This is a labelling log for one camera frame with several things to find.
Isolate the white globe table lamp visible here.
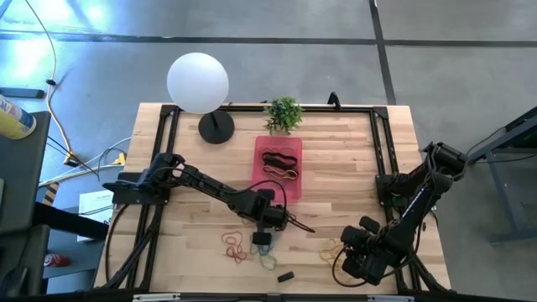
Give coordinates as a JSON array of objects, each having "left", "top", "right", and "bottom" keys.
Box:
[{"left": 166, "top": 51, "right": 237, "bottom": 146}]

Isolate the small green potted plant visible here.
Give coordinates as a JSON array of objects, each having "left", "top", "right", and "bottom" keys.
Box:
[{"left": 263, "top": 95, "right": 305, "bottom": 137}]

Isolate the red drink can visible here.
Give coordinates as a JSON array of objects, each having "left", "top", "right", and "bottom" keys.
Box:
[{"left": 43, "top": 253, "right": 71, "bottom": 268}]

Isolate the pink translucent plastic bin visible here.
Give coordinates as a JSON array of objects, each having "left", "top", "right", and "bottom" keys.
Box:
[{"left": 250, "top": 135, "right": 305, "bottom": 203}]

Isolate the silver metal bracket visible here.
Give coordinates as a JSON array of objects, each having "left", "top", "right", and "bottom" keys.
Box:
[
  {"left": 132, "top": 293, "right": 182, "bottom": 302},
  {"left": 367, "top": 294, "right": 416, "bottom": 302}
]

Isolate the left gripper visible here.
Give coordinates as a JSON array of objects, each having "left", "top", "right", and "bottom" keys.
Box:
[{"left": 240, "top": 188, "right": 316, "bottom": 247}]

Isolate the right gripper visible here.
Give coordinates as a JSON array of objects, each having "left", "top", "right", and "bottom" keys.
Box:
[{"left": 339, "top": 215, "right": 398, "bottom": 288}]

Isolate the white cable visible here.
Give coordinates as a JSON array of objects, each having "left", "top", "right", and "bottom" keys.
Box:
[{"left": 37, "top": 137, "right": 132, "bottom": 188}]

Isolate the grey metal stand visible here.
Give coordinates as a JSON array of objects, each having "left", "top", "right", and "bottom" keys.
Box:
[{"left": 464, "top": 105, "right": 537, "bottom": 247}]

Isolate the black power strip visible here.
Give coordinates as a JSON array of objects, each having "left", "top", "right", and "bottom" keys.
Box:
[{"left": 0, "top": 86, "right": 46, "bottom": 100}]

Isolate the black aluminium table frame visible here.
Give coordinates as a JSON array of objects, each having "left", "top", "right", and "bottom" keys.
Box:
[{"left": 92, "top": 102, "right": 453, "bottom": 294}]

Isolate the white paper sheet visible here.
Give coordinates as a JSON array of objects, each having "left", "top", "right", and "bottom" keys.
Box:
[{"left": 76, "top": 190, "right": 115, "bottom": 243}]

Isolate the yellow wipes canister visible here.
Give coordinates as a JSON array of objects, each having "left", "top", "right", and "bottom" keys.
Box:
[{"left": 0, "top": 94, "right": 38, "bottom": 141}]

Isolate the long black wide rubber band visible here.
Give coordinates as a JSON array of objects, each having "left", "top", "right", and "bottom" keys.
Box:
[{"left": 262, "top": 152, "right": 300, "bottom": 171}]

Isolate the black side table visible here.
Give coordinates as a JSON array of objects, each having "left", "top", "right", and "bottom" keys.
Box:
[{"left": 0, "top": 110, "right": 110, "bottom": 299}]

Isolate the yellow cable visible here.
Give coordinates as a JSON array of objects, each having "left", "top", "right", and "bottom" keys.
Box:
[{"left": 23, "top": 0, "right": 79, "bottom": 165}]

